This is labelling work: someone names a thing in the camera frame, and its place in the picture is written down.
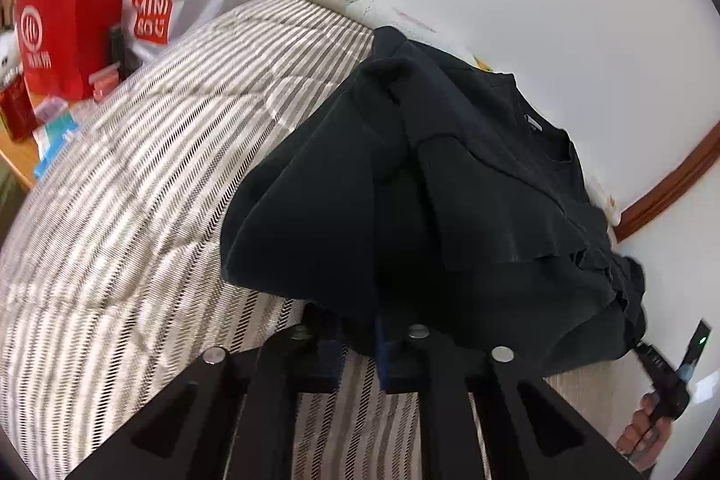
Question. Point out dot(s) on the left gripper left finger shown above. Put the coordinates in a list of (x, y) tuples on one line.
[(228, 415)]

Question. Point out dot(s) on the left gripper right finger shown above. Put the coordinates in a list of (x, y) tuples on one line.
[(484, 418)]

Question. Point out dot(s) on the black sweatshirt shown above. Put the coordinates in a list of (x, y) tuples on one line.
[(426, 191)]

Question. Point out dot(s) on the person right hand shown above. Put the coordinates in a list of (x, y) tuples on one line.
[(643, 441)]

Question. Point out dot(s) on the striped quilted mattress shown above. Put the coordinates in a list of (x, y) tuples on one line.
[(111, 280)]

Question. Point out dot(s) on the blue white packets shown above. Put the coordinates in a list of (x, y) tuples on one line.
[(50, 138)]

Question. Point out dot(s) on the wooden nightstand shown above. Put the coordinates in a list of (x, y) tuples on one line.
[(20, 155)]

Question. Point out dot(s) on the pink small box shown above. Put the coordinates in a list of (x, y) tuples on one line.
[(104, 82)]

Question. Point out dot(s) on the small dark bottle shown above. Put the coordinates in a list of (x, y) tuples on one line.
[(124, 57)]

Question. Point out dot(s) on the red drink can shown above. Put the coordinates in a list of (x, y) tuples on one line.
[(17, 112)]

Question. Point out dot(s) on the white patterned bed sheet edge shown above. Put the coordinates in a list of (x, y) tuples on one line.
[(380, 13)]

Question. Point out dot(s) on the red paper shopping bag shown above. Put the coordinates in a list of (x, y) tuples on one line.
[(63, 42)]

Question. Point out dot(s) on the brown wooden door frame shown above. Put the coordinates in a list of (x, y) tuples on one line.
[(672, 187)]

